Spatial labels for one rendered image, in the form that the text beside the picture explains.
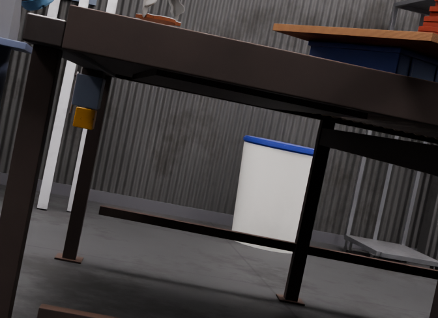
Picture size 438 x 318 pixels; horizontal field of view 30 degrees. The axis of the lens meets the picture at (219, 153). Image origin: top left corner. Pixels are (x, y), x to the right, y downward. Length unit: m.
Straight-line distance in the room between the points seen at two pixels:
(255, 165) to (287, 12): 1.37
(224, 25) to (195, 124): 0.74
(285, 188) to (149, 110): 1.28
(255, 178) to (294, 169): 0.26
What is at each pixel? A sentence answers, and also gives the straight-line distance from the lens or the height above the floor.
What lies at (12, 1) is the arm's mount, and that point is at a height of 0.97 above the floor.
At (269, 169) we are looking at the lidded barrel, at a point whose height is 0.51.
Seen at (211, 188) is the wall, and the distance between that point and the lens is 5.99.
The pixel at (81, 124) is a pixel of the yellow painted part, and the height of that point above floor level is 0.64.
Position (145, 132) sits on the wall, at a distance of 5.90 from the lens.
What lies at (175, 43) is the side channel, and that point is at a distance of 1.78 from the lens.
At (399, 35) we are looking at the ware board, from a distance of 1.83.
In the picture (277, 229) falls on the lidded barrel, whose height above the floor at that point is 0.15.
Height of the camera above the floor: 0.78
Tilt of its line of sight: 3 degrees down
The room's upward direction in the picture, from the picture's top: 12 degrees clockwise
